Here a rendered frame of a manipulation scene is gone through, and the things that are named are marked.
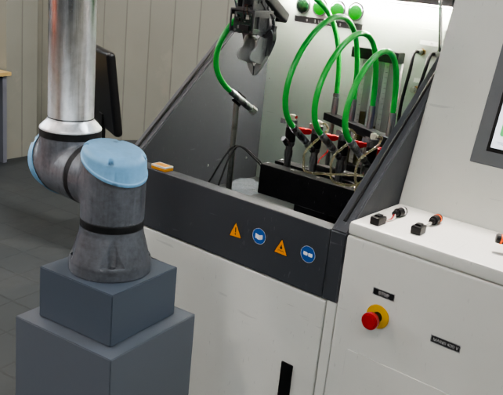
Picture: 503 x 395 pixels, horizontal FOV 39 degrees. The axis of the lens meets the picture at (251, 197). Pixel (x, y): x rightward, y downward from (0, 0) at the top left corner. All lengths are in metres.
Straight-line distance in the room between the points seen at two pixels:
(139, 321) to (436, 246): 0.58
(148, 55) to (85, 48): 3.49
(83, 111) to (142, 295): 0.36
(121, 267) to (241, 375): 0.61
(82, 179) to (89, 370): 0.33
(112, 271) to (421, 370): 0.65
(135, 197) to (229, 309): 0.57
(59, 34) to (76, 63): 0.06
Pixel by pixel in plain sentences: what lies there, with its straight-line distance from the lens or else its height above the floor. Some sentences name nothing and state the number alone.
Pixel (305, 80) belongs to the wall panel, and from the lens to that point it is 2.17.
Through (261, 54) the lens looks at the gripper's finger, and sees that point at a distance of 1.69.
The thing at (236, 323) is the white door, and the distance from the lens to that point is 1.76.
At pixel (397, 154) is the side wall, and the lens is 1.61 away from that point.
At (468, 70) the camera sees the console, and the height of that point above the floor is 1.29.
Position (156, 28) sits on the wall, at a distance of 4.77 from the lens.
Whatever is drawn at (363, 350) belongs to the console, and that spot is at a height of 0.71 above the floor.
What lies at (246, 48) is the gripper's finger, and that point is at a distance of 1.70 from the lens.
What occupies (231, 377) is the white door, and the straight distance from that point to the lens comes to 1.83.
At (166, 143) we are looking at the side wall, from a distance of 1.97.
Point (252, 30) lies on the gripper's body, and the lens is 1.63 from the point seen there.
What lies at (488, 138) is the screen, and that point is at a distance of 1.62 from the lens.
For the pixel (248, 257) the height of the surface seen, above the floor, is 0.82.
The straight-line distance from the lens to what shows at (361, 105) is 2.03.
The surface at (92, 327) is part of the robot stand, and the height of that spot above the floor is 0.82.
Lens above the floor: 1.44
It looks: 17 degrees down
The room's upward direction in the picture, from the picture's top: 6 degrees clockwise
